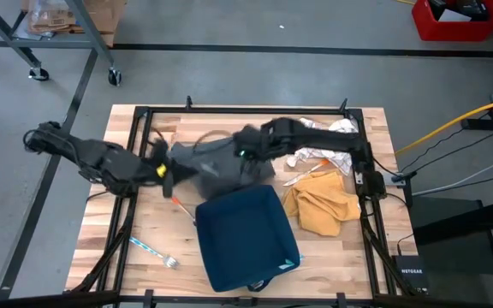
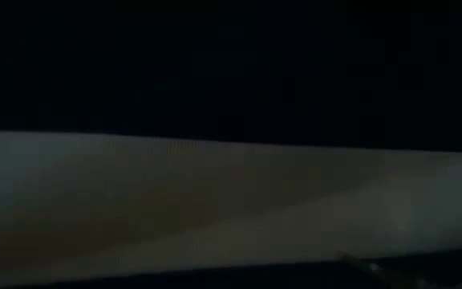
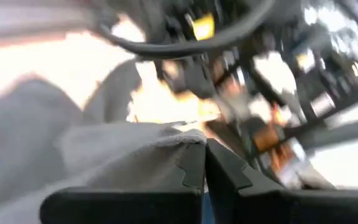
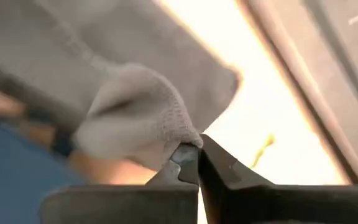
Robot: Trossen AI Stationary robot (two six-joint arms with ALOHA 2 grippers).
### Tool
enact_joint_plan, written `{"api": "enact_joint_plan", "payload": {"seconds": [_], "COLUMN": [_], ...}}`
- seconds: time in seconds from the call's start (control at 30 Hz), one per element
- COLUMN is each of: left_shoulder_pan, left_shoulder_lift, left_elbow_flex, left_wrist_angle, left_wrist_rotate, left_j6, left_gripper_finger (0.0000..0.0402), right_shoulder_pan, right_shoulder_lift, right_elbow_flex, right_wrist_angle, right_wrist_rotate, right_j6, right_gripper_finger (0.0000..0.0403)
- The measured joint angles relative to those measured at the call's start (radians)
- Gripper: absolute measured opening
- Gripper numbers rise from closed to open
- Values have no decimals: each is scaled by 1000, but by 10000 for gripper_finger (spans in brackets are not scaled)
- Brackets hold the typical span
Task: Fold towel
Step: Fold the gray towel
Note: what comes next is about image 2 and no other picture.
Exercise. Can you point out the dark grey towel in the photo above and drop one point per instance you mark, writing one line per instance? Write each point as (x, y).
(94, 180)

